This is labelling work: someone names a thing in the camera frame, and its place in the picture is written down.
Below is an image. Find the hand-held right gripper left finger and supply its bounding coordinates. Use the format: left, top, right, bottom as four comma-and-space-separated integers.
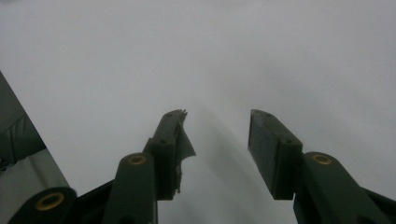
101, 108, 197, 224

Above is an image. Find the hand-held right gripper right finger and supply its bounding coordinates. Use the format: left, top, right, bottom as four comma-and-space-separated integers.
247, 108, 394, 224

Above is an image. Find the dark cloth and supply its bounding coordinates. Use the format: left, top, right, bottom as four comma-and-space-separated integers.
0, 71, 48, 171

